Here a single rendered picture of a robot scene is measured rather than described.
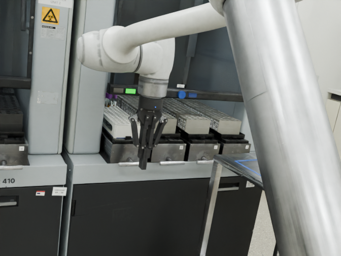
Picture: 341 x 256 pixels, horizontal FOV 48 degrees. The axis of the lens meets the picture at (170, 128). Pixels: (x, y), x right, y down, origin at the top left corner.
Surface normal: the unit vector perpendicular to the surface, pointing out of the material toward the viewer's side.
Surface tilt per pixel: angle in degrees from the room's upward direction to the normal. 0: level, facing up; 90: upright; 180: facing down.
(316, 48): 90
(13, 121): 90
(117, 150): 90
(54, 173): 90
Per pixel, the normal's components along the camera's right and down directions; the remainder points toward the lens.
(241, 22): -0.77, -0.04
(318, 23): 0.44, 0.29
